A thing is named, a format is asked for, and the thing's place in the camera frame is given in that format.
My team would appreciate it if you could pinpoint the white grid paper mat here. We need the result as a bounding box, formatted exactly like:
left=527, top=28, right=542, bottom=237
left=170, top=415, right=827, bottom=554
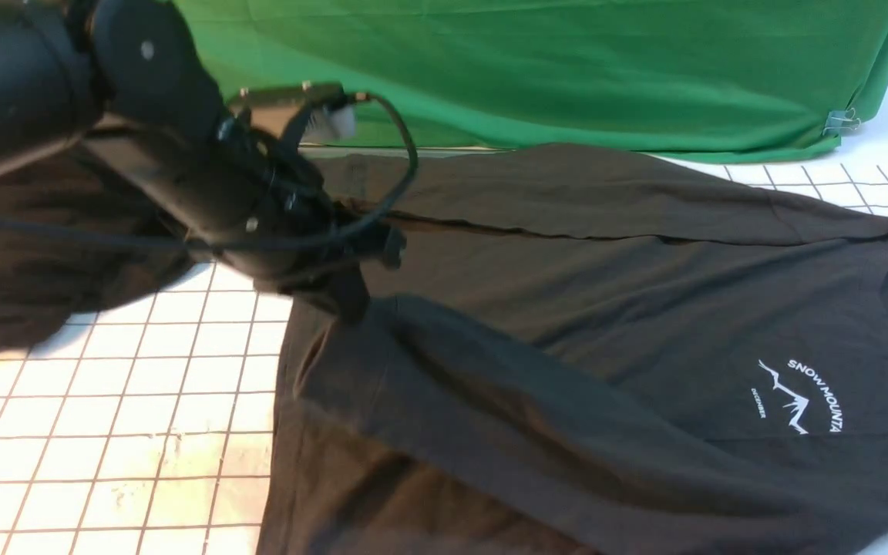
left=0, top=158, right=888, bottom=555

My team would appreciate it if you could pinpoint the green backdrop cloth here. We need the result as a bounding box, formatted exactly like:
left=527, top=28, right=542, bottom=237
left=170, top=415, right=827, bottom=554
left=177, top=1, right=888, bottom=163

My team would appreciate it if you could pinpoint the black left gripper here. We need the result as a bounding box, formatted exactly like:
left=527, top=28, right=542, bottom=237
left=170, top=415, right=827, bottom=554
left=83, top=120, right=406, bottom=324

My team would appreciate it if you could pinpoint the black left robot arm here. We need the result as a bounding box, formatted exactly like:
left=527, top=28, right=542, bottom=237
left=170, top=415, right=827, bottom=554
left=0, top=1, right=419, bottom=322

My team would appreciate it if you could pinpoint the dark gray long-sleeve top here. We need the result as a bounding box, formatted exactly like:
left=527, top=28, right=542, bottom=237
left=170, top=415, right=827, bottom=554
left=257, top=145, right=888, bottom=554

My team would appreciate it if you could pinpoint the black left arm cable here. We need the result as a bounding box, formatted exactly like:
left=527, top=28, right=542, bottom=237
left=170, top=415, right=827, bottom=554
left=0, top=92, right=419, bottom=254

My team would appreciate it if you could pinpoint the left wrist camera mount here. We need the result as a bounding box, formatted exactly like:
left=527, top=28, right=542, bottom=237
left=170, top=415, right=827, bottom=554
left=226, top=82, right=357, bottom=146

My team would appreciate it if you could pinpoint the dark clothes pile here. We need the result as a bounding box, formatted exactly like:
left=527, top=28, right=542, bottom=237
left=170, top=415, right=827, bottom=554
left=0, top=149, right=195, bottom=351

